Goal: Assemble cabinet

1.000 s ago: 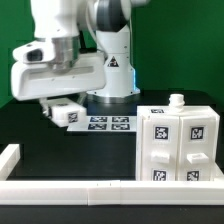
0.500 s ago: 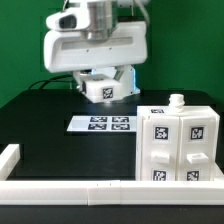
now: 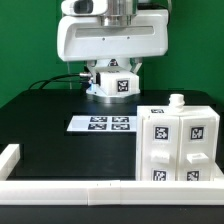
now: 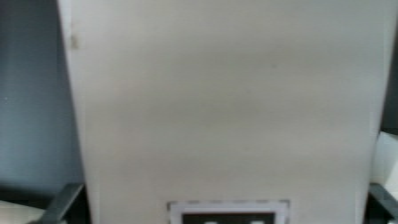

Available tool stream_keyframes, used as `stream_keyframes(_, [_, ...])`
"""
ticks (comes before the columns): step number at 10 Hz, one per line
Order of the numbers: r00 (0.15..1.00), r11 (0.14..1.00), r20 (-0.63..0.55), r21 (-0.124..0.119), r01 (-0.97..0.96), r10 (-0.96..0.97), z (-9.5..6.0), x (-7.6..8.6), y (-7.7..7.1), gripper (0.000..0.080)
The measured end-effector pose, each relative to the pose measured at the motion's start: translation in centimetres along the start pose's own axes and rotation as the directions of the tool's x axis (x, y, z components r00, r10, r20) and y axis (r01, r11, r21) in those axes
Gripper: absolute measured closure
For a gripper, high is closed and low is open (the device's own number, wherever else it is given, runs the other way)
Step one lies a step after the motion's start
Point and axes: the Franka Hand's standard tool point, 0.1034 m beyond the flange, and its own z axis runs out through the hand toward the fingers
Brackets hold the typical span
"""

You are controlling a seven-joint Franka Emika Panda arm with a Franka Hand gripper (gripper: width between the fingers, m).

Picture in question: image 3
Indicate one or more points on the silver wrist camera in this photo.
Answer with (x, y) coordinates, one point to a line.
(84, 7)

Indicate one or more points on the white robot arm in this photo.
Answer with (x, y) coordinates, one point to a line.
(119, 13)

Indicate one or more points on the white marker plate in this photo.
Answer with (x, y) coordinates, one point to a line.
(102, 124)

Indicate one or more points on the white cabinet top block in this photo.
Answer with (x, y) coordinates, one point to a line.
(119, 83)

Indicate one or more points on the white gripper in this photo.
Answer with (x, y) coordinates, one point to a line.
(85, 39)

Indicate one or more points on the white cabinet door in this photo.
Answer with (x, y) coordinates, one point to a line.
(198, 140)
(159, 148)

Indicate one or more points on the white U-shaped fence frame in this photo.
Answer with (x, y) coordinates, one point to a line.
(104, 192)

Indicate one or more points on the white cabinet body box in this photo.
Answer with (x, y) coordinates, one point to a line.
(176, 107)

